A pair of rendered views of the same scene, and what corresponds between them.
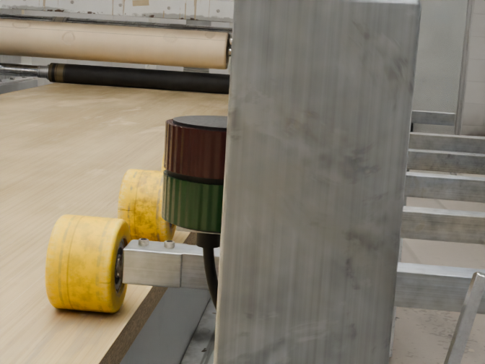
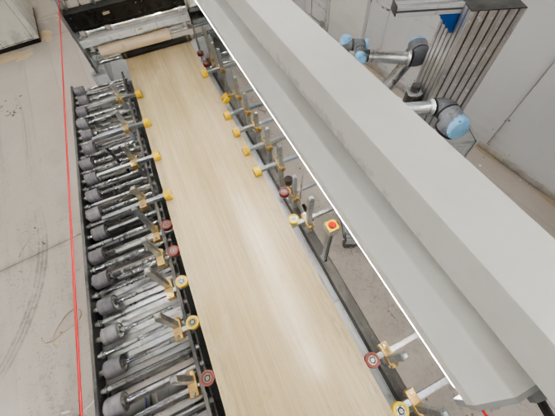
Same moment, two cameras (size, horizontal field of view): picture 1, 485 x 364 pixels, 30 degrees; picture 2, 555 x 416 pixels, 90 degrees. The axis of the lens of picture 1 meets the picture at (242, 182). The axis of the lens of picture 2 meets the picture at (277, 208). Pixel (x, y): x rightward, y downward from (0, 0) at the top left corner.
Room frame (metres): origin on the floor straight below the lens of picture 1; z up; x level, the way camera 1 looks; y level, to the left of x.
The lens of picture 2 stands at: (-0.62, 0.60, 2.69)
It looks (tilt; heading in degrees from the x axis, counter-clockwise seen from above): 58 degrees down; 336
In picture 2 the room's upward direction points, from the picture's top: 6 degrees counter-clockwise
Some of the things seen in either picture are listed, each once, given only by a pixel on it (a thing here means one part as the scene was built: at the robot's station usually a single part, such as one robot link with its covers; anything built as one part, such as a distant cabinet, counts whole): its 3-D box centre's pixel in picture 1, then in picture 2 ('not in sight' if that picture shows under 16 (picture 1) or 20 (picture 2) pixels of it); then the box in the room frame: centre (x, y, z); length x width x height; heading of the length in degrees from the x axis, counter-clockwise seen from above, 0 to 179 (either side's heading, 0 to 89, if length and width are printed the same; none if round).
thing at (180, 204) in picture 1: (222, 196); not in sight; (0.44, 0.01, 1.07); 0.06 x 0.06 x 0.02
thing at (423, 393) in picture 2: not in sight; (426, 391); (-1.02, 0.01, 0.82); 0.43 x 0.03 x 0.04; 85
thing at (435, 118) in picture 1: (351, 111); (225, 66); (2.22, -0.25, 0.95); 0.50 x 0.04 x 0.04; 85
